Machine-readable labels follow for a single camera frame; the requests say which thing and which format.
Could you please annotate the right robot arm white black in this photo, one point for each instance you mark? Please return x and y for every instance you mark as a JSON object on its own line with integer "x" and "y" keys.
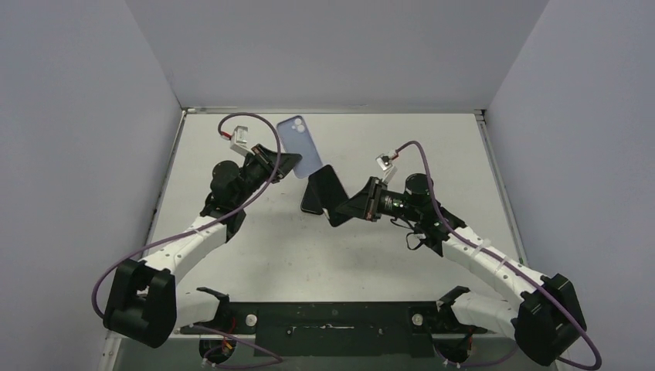
{"x": 541, "y": 314}

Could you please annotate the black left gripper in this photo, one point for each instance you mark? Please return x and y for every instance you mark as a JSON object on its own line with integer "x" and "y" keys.
{"x": 267, "y": 159}

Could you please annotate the lilac silicone phone case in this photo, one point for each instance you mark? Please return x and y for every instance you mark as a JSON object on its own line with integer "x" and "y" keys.
{"x": 296, "y": 138}

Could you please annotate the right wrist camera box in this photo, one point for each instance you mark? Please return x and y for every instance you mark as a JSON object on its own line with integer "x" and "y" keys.
{"x": 386, "y": 163}

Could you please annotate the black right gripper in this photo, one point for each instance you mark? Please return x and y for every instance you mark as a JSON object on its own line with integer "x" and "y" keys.
{"x": 371, "y": 199}

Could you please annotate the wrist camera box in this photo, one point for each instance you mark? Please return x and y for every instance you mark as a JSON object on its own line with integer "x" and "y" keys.
{"x": 386, "y": 163}
{"x": 238, "y": 141}

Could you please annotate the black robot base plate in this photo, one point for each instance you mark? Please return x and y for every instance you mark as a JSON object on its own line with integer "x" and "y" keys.
{"x": 342, "y": 328}

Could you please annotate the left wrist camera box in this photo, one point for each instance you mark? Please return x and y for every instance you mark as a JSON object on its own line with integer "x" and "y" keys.
{"x": 238, "y": 141}

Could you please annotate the purple phone black screen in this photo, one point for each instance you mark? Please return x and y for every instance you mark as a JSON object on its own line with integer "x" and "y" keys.
{"x": 329, "y": 190}

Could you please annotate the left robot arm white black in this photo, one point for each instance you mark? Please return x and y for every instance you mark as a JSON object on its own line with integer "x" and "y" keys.
{"x": 144, "y": 303}

